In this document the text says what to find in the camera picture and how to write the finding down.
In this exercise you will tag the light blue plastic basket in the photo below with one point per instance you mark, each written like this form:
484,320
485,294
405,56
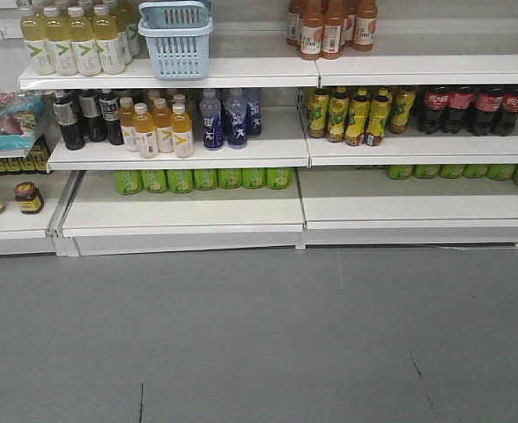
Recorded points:
177,37

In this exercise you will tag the blue sports drink bottle right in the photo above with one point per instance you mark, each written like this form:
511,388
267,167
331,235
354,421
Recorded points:
236,109

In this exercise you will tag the blue sports drink bottle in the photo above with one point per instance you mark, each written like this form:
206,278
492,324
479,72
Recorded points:
210,108
236,109

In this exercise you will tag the blue sports drink bottle left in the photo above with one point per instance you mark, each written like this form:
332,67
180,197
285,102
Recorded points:
210,108

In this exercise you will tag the orange juice bottle front-right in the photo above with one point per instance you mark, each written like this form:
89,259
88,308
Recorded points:
183,140

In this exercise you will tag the orange juice bottle front-left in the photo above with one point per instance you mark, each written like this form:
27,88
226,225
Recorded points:
145,134

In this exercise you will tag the orange C100 bottle front-left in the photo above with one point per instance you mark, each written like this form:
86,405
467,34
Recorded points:
312,30

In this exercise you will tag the white metal shelving unit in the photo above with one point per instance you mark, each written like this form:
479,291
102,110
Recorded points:
329,202

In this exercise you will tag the orange C100 bottle front-right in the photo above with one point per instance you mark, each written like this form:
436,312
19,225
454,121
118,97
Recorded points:
333,22

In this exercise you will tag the orange C100 bottle back-right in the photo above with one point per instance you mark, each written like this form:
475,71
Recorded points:
365,26

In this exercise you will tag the black tea bottle front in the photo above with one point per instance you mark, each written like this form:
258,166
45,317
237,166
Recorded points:
67,117

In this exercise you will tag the dark sauce jar red lid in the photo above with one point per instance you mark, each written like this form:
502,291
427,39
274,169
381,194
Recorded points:
28,197

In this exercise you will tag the pale yellow drink bottle front-right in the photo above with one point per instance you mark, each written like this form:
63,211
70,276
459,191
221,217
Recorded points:
107,40

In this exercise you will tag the pale yellow drink bottle front-left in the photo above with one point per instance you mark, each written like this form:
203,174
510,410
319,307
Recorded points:
59,42

